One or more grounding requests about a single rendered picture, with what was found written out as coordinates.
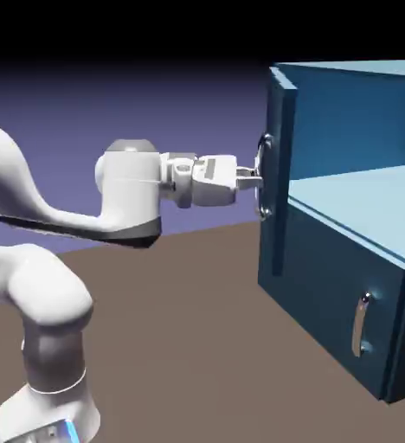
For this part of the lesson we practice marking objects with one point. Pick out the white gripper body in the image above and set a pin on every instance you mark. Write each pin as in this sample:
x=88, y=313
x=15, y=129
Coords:
x=213, y=187

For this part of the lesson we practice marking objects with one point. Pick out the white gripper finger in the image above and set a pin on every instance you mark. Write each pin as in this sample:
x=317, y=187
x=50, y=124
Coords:
x=247, y=170
x=248, y=182

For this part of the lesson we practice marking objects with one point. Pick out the blue hinged cabinet door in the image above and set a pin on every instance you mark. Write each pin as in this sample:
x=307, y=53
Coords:
x=275, y=173

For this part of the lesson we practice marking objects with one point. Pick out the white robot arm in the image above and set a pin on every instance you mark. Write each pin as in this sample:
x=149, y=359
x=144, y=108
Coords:
x=129, y=193

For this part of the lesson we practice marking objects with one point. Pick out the blue cabinet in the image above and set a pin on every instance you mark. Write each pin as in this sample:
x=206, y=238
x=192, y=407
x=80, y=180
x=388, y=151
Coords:
x=354, y=221

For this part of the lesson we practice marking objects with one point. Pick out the blue closed cabinet door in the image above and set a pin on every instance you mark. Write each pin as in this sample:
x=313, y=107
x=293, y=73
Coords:
x=330, y=297

